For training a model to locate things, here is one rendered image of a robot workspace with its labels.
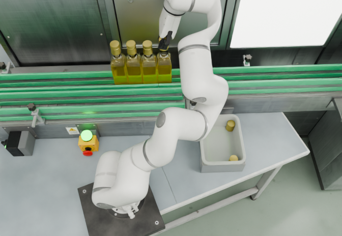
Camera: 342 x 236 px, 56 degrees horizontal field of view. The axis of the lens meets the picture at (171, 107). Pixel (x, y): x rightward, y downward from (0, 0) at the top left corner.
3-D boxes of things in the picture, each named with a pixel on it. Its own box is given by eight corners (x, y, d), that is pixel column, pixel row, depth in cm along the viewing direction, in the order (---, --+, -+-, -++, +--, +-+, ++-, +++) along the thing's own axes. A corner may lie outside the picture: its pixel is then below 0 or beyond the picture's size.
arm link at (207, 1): (174, 60, 87) (168, -7, 92) (217, 62, 91) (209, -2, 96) (184, 46, 79) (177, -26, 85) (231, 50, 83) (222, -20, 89)
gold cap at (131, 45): (137, 48, 118) (136, 39, 114) (136, 55, 116) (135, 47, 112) (127, 48, 118) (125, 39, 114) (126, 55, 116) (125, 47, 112)
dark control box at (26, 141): (36, 139, 139) (29, 130, 132) (32, 156, 134) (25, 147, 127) (17, 140, 138) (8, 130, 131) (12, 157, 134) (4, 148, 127)
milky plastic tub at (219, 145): (234, 123, 142) (238, 113, 135) (243, 171, 130) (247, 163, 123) (196, 124, 142) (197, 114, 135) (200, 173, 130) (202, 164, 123)
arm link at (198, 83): (151, 65, 89) (185, 77, 100) (155, 140, 83) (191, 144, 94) (197, 44, 78) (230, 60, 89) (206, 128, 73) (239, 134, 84)
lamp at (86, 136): (93, 131, 132) (91, 128, 130) (92, 141, 130) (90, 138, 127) (82, 132, 132) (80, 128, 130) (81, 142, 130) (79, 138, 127)
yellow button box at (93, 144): (100, 137, 139) (96, 129, 133) (98, 153, 135) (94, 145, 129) (83, 138, 139) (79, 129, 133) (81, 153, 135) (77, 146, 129)
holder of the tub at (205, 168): (232, 114, 146) (235, 105, 139) (241, 171, 131) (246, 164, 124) (195, 115, 145) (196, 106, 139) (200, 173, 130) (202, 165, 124)
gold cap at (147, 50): (152, 48, 118) (151, 39, 114) (152, 55, 116) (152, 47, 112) (143, 48, 118) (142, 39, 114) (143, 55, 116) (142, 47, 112)
